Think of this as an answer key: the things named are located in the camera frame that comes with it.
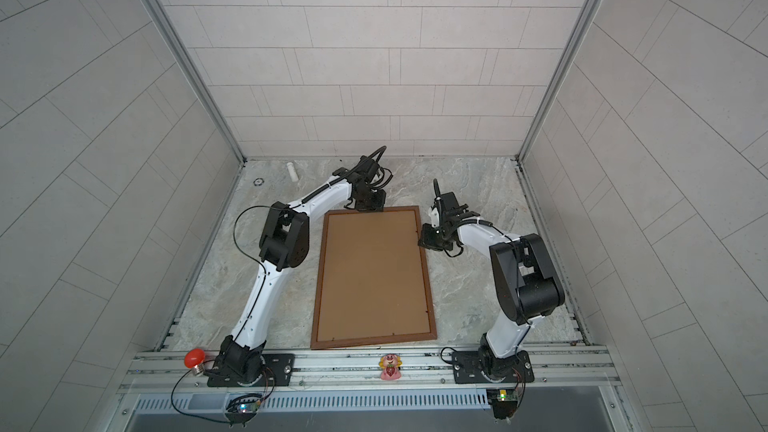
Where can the white vented cable duct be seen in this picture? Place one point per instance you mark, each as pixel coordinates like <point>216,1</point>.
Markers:
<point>320,401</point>

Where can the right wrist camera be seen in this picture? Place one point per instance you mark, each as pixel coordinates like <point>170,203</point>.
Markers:
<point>434,217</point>

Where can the brown wooden picture frame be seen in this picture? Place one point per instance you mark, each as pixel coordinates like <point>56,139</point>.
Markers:
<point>429,312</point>

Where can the white cylinder tube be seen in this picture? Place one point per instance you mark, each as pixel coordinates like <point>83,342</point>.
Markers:
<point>292,172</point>

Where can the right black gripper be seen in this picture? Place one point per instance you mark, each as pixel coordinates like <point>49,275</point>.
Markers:
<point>427,241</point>

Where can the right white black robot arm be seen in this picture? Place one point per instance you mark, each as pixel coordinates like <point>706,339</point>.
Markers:
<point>527,284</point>

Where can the left green circuit board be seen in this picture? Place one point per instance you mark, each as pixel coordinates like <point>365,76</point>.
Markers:
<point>240,410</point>

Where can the right green circuit board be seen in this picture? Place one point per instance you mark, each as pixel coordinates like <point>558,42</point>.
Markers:
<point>504,403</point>

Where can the brown cardboard backing board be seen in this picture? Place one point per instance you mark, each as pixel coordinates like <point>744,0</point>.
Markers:
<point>372,276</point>

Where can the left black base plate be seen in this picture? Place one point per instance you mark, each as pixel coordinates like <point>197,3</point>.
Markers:
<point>279,366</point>

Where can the aluminium front rail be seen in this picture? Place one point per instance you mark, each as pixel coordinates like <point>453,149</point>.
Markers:
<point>358,369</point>

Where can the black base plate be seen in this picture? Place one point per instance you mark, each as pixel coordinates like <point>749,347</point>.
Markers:
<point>279,366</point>
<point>473,367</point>

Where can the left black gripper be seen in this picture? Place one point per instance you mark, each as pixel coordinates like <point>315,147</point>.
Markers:
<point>380,205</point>

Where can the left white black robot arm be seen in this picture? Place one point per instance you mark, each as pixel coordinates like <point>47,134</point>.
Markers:
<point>283,246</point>

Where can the green circuit board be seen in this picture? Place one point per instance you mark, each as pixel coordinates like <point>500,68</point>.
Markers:
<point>504,403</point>
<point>240,410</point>

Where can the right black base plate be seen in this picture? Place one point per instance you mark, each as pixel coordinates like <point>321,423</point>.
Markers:
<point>473,367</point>

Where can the pink toy figure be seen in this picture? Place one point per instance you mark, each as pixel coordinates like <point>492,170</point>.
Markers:
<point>390,365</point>

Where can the red emergency stop button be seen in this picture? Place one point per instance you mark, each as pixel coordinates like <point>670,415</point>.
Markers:
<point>195,361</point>

